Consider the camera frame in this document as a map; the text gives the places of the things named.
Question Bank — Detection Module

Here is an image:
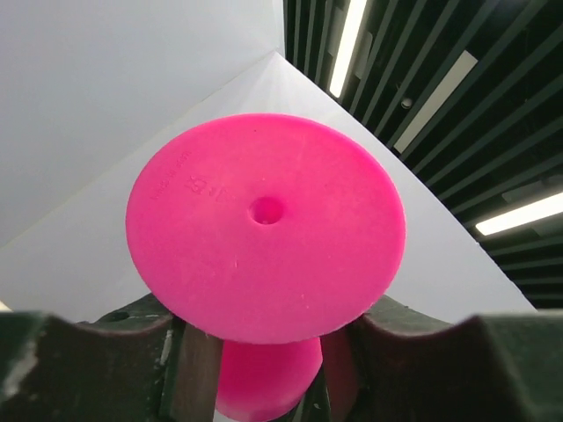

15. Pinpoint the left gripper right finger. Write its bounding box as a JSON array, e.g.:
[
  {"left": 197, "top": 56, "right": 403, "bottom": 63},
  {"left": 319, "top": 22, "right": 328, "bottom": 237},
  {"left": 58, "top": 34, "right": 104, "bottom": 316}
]
[{"left": 323, "top": 297, "right": 562, "bottom": 421}]

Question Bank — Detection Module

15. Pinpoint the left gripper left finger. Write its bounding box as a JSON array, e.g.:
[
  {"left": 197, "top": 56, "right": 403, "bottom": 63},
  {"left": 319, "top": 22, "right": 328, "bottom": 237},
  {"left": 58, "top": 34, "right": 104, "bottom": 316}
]
[{"left": 1, "top": 295, "right": 220, "bottom": 421}]

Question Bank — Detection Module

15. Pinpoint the pink wine glass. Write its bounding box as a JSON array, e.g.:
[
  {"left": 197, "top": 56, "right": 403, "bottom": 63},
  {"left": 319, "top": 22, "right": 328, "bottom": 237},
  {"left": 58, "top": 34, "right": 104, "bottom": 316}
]
[{"left": 125, "top": 113, "right": 406, "bottom": 421}]

